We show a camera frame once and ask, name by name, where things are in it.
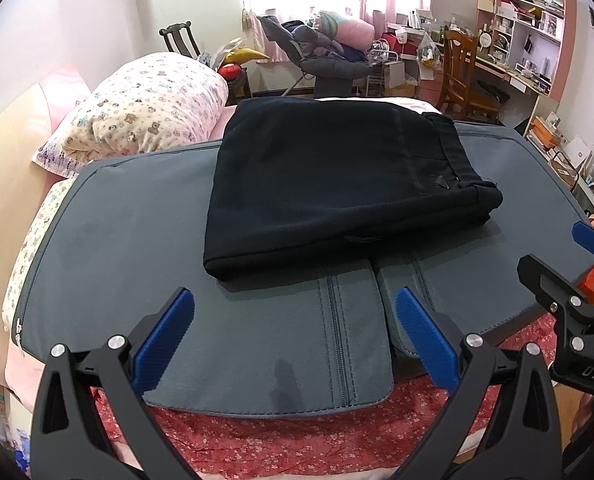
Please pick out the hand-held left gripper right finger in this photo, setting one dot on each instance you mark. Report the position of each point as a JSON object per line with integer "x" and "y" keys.
{"x": 427, "y": 345}

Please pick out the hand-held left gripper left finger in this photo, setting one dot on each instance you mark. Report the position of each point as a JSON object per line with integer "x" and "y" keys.
{"x": 162, "y": 342}

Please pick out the dark navy pants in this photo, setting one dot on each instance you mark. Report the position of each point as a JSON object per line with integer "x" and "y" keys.
{"x": 327, "y": 185}

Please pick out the white box with red mark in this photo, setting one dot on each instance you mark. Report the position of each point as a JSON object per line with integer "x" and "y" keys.
{"x": 579, "y": 152}

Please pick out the grey padded mat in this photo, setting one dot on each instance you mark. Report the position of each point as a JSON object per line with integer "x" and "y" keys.
{"x": 127, "y": 260}

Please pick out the orange box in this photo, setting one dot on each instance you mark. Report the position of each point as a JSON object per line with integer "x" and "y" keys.
{"x": 547, "y": 132}

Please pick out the red floral blanket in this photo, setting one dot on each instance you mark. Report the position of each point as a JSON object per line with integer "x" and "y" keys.
{"x": 302, "y": 435}

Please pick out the floral print quilt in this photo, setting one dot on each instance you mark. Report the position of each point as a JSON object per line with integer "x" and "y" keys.
{"x": 32, "y": 250}

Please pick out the pink desk with bookshelf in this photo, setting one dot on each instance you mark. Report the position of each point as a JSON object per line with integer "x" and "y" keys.
{"x": 567, "y": 50}

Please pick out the purple print pillow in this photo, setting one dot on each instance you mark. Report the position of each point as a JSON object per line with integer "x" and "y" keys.
{"x": 52, "y": 157}

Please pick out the beige wooden headboard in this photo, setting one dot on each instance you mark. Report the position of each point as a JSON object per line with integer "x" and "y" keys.
{"x": 2, "y": 185}

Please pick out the brown wooden chair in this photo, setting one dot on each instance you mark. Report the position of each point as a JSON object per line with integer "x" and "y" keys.
{"x": 459, "y": 55}

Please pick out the floral print pillow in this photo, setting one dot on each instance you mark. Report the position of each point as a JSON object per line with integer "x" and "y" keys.
{"x": 147, "y": 100}

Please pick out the clear plastic bag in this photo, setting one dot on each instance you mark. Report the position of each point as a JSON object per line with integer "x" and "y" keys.
{"x": 428, "y": 50}

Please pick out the red storage box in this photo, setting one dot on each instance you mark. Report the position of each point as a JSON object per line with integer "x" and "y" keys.
{"x": 394, "y": 44}

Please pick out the red round toy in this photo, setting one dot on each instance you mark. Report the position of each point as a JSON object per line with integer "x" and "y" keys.
{"x": 233, "y": 71}

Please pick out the grey baby bouncer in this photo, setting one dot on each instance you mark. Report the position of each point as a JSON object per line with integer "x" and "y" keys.
{"x": 332, "y": 67}

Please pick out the yellow plush toy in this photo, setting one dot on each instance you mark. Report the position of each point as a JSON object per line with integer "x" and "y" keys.
{"x": 249, "y": 55}

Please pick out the dark wooden chair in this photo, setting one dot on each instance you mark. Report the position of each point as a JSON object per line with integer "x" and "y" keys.
{"x": 177, "y": 40}

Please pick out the pink plush cushion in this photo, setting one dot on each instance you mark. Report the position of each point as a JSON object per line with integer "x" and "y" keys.
{"x": 354, "y": 30}

